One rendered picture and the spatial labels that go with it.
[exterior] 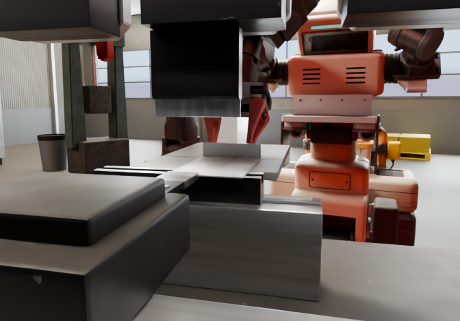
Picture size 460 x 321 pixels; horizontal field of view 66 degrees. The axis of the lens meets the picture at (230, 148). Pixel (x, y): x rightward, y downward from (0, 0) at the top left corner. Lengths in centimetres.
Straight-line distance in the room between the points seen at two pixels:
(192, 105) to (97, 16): 14
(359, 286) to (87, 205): 34
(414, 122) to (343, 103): 738
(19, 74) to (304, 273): 1020
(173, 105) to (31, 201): 25
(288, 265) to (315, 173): 75
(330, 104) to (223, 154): 61
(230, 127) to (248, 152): 732
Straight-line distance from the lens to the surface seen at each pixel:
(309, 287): 40
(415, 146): 747
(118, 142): 564
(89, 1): 43
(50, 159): 613
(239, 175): 38
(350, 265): 49
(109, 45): 53
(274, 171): 42
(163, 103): 42
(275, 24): 39
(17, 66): 1043
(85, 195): 19
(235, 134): 778
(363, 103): 106
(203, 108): 40
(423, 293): 46
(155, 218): 19
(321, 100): 107
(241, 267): 40
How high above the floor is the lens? 108
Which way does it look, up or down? 8 degrees down
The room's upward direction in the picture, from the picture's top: straight up
